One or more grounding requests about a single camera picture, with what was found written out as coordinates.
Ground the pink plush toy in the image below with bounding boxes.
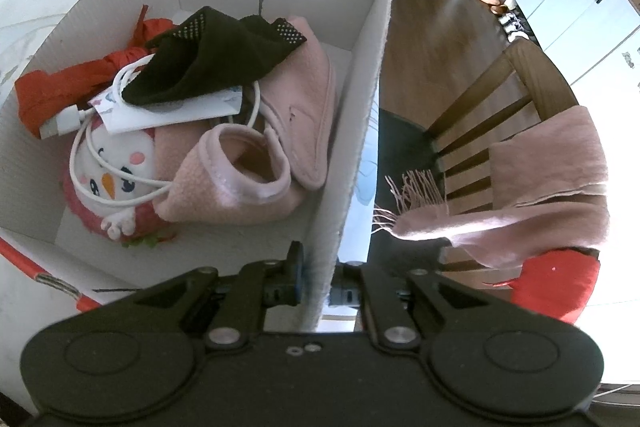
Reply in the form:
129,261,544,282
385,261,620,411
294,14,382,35
61,127,177,249

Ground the white cardboard box red rim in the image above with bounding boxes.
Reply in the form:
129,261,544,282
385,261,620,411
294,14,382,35
0,0,398,333

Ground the white printed pouch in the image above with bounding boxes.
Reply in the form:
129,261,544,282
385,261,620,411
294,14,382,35
89,87,244,136

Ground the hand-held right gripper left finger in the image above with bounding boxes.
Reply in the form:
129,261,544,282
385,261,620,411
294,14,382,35
135,241,307,350

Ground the white stickered cabinet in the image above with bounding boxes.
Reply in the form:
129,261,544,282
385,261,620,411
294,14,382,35
567,19,640,108

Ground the wooden chair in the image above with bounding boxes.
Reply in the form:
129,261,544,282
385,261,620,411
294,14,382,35
377,38,581,279

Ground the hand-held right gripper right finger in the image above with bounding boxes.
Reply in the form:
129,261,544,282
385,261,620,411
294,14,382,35
330,259,503,350

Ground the red cloth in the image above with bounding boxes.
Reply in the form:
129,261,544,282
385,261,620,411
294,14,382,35
15,4,177,141

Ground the pink scarf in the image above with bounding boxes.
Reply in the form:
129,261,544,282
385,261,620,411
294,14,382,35
372,106,612,270

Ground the red plastic stool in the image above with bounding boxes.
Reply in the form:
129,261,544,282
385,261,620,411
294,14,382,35
510,247,601,326

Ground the black dotted cloth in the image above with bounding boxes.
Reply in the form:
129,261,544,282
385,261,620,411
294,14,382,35
121,6,307,106

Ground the white usb cable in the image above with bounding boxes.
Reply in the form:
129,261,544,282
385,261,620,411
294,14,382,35
40,62,262,211

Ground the row of shoes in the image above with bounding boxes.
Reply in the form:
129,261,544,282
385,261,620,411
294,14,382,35
469,0,537,44

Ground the pink fleece slipper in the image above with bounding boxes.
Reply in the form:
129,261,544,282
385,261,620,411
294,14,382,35
257,16,337,192
154,126,307,224

